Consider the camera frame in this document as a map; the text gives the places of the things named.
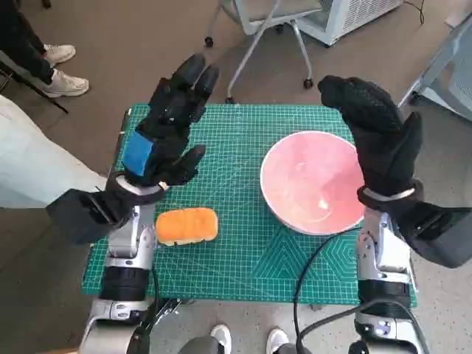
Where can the black metal table rail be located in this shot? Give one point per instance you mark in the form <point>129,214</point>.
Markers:
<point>167,309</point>

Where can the grey office chair on castors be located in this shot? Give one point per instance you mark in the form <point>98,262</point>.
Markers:
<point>273,14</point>

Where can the black left robot hand, blue tape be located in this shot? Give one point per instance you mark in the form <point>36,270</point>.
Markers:
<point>169,107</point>

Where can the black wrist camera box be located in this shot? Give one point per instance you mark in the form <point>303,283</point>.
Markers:
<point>77,217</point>
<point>439,239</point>

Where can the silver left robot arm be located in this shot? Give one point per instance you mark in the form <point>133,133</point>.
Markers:
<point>125,243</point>

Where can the green cutting mat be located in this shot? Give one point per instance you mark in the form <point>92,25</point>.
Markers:
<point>239,166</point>

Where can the dark grey leg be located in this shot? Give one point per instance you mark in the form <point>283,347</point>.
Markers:
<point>201,346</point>
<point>293,349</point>

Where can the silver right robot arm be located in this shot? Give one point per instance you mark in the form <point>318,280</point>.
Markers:
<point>383,258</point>

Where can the orange oblong toy bread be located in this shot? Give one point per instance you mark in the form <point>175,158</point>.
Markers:
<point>186,223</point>

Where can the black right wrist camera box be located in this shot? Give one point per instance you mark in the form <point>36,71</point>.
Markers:
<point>439,239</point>

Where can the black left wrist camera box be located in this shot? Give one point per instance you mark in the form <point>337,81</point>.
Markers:
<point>77,217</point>

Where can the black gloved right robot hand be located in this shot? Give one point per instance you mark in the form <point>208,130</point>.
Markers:
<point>380,140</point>

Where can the person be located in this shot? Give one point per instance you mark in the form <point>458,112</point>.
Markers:
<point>22,48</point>
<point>33,158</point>

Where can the white shoe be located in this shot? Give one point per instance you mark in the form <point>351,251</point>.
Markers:
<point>221,337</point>
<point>277,339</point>

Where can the black stand leg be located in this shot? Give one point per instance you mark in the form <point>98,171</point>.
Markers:
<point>55,103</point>

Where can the pink bowl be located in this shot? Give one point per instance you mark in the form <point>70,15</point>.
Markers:
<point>306,177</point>

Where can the white cabinet with grille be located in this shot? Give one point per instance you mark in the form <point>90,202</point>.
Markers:
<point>354,14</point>

